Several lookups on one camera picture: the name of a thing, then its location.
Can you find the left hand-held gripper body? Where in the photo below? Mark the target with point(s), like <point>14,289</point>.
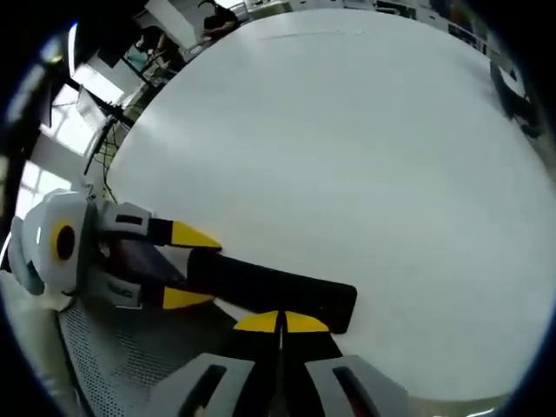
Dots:
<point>39,260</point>

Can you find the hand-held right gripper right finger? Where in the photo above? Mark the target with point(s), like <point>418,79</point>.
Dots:
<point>321,382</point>

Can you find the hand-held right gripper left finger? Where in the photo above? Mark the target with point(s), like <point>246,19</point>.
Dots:
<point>226,382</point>

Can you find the black remote control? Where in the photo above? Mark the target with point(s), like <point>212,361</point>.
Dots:
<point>269,286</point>

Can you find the grey perforated chair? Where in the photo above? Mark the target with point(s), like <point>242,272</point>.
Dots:
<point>126,347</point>

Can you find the black tripod stand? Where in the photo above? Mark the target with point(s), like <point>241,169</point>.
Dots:
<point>108,130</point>

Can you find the white monitor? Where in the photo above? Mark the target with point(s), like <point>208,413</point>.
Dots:
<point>92,106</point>

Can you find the black screen on stand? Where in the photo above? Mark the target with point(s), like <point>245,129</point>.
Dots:
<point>104,37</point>

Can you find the black headset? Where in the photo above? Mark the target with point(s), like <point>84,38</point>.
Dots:
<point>514,102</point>

